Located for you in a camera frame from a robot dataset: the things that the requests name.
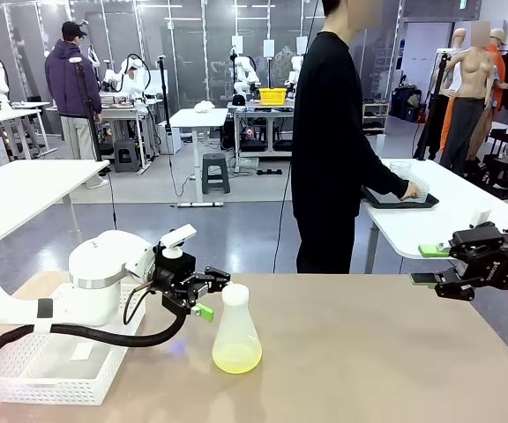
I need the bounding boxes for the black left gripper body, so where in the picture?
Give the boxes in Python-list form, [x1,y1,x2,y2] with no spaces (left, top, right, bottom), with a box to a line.
[153,250,209,316]

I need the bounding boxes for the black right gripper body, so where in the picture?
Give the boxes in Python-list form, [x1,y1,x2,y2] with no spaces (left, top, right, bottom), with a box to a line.
[469,245,508,294]

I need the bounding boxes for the translucent plastic Erlenmeyer flask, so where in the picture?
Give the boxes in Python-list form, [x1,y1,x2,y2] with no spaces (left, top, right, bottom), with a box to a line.
[212,299,264,375]

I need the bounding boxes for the clear plastic measuring beaker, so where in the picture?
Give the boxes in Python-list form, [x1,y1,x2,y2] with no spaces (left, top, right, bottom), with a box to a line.
[389,160,415,180]

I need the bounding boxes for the person's right forearm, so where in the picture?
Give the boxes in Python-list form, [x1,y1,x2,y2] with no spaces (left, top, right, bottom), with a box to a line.
[366,147,410,200]

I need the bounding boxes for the person's right hand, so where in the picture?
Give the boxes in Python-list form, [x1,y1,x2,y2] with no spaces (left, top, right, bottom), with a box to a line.
[400,182,423,203]

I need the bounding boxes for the small white box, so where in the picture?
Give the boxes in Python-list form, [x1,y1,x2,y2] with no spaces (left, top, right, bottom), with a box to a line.
[468,209,494,231]

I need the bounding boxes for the white table with tray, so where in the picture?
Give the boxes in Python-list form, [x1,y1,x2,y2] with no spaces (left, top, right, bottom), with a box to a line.
[362,158,508,274]

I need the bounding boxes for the black plastic tray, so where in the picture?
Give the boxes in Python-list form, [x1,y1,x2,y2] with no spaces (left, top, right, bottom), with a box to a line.
[361,184,440,210]

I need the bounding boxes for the gray plastic stool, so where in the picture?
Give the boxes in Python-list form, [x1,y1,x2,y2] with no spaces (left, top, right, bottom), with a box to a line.
[200,152,232,196]
[113,139,142,174]

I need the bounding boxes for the white paper slip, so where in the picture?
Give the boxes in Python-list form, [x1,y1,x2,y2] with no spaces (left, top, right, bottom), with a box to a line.
[70,343,96,363]

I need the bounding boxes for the black stand with dark cloth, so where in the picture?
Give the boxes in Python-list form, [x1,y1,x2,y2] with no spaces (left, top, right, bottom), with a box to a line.
[412,50,452,162]

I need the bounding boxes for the white computer tower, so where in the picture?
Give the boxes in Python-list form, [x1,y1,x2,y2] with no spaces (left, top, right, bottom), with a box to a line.
[156,121,183,156]

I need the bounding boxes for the white shoe rack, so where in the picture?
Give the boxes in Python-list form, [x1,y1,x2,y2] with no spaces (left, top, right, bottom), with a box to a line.
[362,101,391,136]

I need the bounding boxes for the black luggage bags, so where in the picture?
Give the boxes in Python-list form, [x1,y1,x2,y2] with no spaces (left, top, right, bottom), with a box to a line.
[390,85,423,123]

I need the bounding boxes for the white standing desk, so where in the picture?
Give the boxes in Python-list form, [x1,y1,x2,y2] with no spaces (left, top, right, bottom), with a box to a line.
[168,108,230,208]

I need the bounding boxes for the person in black clothes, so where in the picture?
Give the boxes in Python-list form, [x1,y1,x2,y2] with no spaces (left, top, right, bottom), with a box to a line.
[289,0,414,275]

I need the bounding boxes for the white perforated plastic basket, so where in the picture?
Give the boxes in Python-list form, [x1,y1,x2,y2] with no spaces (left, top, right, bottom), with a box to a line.
[0,281,147,406]

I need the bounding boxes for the bare mannequin with gray trousers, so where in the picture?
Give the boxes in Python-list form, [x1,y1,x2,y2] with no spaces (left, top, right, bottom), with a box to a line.
[438,41,500,172]

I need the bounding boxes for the white metal workbench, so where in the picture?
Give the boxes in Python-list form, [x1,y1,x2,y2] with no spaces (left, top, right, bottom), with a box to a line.
[97,91,163,174]
[227,101,295,172]

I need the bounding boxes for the black pole stand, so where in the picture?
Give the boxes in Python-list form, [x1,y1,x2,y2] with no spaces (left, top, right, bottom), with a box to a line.
[156,55,175,156]

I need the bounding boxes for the yellow plastic basket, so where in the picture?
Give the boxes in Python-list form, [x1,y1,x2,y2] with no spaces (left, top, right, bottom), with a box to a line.
[258,87,289,107]

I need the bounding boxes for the mannequin in orange clothes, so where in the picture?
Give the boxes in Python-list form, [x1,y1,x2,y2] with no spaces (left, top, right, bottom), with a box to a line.
[485,28,508,111]

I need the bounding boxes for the white mannequin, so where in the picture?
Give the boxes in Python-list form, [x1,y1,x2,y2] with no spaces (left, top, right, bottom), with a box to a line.
[448,28,469,96]

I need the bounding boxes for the person in purple jacket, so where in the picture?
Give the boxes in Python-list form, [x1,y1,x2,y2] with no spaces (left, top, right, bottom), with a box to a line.
[44,20,104,161]

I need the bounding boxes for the white background table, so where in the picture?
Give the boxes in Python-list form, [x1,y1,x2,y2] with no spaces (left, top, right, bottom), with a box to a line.
[0,101,52,160]

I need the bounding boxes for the thin black hanging cable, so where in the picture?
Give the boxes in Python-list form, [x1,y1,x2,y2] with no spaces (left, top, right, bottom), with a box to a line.
[272,165,294,274]

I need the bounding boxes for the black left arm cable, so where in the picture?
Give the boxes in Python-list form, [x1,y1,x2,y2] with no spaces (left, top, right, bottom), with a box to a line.
[0,281,190,372]

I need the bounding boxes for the black camera tripod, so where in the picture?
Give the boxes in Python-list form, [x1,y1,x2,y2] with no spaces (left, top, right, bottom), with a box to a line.
[71,56,106,163]

